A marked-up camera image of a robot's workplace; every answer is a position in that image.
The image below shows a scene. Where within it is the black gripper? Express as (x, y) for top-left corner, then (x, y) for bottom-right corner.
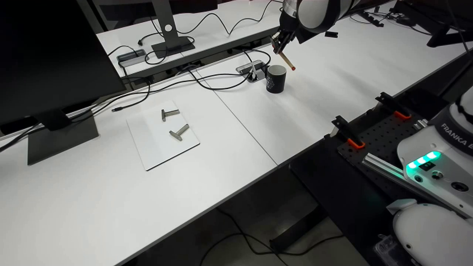
(270, 13), (318, 55)

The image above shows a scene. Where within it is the tan pen with red cap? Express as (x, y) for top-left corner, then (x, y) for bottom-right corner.
(279, 50), (297, 72)

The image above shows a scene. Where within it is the black mug with white print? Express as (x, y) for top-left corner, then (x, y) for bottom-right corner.
(265, 64), (288, 95)

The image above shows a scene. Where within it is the black power strip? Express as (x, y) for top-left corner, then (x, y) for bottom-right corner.
(358, 7), (421, 30)

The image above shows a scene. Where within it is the black monitor stand white dot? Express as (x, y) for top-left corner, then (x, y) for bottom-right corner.
(149, 0), (197, 59)

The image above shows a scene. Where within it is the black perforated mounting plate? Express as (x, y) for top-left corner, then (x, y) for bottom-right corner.
(335, 105), (432, 170)

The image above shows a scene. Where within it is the grey T-shaped metal piece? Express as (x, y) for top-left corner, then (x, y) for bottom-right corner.
(160, 108), (182, 123)
(168, 123), (192, 142)

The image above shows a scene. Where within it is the small black box device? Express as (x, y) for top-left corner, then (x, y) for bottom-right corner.
(115, 47), (148, 68)

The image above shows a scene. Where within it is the white flat board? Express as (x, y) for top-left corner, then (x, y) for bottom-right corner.
(126, 105), (202, 173)

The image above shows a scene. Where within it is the black equipment stand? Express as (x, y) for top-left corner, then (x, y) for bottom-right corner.
(392, 0), (473, 49)

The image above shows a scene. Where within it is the black desk foot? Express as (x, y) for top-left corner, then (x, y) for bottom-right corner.
(267, 202), (328, 254)

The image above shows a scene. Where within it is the large black monitor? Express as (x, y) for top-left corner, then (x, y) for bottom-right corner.
(0, 0), (127, 166)

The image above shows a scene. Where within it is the long black cable on table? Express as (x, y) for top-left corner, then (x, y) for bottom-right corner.
(177, 0), (281, 37)

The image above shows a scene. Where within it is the black looped desk cable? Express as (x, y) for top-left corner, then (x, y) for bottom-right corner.
(188, 67), (254, 93)

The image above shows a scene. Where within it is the black clamp with orange handle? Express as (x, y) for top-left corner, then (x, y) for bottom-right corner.
(331, 114), (368, 151)
(375, 90), (414, 124)

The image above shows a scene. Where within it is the black cable near monitor stand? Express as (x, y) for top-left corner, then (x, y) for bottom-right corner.
(136, 31), (168, 67)

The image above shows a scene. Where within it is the black desk cable with plug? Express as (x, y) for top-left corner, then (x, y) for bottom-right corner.
(111, 80), (152, 112)

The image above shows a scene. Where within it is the aluminium profile rail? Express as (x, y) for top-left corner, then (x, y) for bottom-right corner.
(361, 151), (411, 183)

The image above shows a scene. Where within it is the black floor cable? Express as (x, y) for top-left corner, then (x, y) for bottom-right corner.
(198, 210), (347, 266)

